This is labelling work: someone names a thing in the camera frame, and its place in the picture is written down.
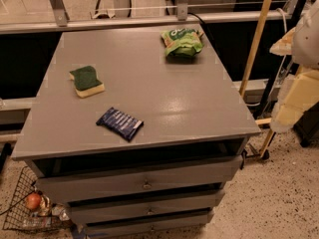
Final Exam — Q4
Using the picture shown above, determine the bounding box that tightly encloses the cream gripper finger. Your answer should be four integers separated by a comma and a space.
270, 68, 319, 133

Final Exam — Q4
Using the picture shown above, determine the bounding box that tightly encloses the green rice chip bag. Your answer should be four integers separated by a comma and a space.
160, 28, 203, 57

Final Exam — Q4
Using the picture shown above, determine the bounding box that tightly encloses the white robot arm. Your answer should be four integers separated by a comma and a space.
270, 0, 319, 132

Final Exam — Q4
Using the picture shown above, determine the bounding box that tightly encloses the green and yellow sponge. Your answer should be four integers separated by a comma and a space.
69, 66, 105, 98

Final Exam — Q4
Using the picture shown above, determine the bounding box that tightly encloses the grey drawer cabinet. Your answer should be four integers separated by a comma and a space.
13, 27, 259, 239

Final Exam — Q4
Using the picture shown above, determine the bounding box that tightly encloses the bottom grey drawer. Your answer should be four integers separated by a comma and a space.
85, 208, 213, 238

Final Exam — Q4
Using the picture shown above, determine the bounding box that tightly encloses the grey drawer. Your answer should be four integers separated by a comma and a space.
70, 189, 224, 224
36, 155, 242, 203
85, 208, 213, 238

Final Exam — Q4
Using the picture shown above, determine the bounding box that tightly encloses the blue snack bar wrapper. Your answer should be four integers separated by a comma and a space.
96, 108, 144, 141

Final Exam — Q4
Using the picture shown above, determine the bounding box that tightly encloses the top grey drawer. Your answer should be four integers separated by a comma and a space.
36, 155, 242, 203

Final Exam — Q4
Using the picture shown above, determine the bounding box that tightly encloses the middle grey drawer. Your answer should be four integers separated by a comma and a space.
70, 189, 224, 224

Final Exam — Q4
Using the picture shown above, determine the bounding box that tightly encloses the red apple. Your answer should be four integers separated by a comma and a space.
26, 192, 42, 210

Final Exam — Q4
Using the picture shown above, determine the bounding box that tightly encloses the clear plastic bottle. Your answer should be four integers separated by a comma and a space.
22, 217, 52, 229

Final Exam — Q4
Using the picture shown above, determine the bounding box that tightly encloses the yellow wooden frame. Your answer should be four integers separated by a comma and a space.
238, 0, 278, 159

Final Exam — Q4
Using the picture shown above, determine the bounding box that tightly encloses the metal bracket centre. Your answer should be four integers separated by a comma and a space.
175, 0, 188, 21

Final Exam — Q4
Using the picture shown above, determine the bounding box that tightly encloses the metal bracket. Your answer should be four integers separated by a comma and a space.
49, 0, 69, 27
175, 0, 188, 21

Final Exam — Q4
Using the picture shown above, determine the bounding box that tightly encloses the grey metal rail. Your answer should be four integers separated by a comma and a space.
0, 10, 293, 35

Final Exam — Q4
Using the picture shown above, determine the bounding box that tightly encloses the metal bracket left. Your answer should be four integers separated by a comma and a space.
49, 0, 69, 27

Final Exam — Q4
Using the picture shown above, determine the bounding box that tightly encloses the black wire basket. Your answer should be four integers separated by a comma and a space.
3, 166, 73, 234

